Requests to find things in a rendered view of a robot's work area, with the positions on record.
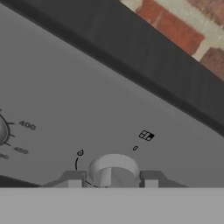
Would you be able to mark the grey stove with control panel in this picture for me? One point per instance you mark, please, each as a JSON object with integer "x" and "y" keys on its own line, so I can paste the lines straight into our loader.
{"x": 87, "y": 87}

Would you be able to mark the grey round oven temperature knob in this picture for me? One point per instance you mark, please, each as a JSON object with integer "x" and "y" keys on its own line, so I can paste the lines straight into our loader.
{"x": 2, "y": 131}

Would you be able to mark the grey round burner knob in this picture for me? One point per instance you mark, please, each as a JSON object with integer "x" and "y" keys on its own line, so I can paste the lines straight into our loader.
{"x": 113, "y": 169}

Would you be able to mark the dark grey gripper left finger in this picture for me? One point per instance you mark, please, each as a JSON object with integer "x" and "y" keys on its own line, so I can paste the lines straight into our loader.
{"x": 74, "y": 176}

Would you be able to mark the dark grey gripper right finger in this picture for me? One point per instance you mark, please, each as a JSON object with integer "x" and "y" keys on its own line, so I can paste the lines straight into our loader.
{"x": 151, "y": 177}

